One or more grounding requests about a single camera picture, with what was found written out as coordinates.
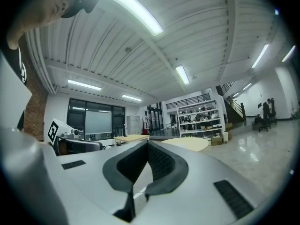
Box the black framed glass doors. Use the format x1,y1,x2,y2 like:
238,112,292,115
147,102,164,133

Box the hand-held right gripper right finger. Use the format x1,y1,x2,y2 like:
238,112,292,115
133,141,267,225

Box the black office chair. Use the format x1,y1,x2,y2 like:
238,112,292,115
258,101,272,133

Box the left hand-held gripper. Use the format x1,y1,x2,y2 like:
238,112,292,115
46,118,104,156

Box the printed cardboard box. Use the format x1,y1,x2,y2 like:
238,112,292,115
210,136,224,147

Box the person's head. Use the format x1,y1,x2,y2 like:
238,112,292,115
6,0,80,50

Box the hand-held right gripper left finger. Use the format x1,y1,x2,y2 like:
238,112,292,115
57,141,149,225

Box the rectangular wooden table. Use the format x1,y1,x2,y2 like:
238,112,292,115
113,134,150,148

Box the grey locker cabinet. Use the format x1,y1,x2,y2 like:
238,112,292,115
126,115,142,135

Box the black framed glass wall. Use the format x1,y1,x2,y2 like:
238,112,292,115
67,97,127,141

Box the dark staircase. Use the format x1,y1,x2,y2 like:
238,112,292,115
215,81,247,127

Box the white shelving unit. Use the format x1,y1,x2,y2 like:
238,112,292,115
176,99,226,138

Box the clothes rack with garments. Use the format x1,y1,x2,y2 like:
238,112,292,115
141,115,152,135

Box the black balcony railing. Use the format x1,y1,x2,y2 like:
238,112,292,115
165,93,213,110

